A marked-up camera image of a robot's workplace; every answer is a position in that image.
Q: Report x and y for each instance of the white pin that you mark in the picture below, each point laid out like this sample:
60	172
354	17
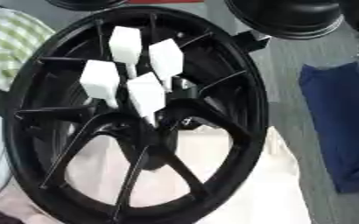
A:
100	78
147	93
166	58
124	43

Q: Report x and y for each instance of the black spoked wheel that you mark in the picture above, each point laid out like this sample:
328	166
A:
241	96

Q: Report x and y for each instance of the black round wheel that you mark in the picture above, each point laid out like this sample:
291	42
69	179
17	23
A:
290	17
85	3

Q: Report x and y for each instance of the blue cloth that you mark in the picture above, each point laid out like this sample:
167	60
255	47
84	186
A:
341	122

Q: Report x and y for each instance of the person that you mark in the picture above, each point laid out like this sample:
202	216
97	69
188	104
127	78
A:
6	46

